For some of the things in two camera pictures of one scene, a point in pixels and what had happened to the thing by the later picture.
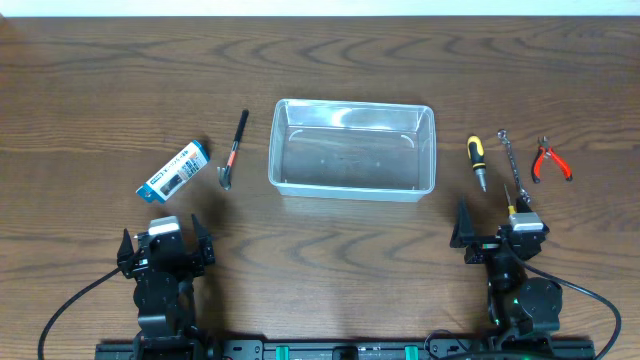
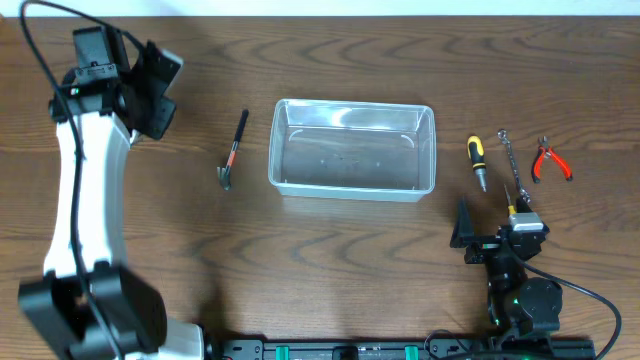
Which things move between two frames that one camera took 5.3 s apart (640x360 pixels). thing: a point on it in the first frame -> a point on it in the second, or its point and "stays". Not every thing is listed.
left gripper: [196, 263] -> [162, 109]
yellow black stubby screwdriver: [476, 153] stays
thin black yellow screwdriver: [511, 208] stays
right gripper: [464, 233] stays
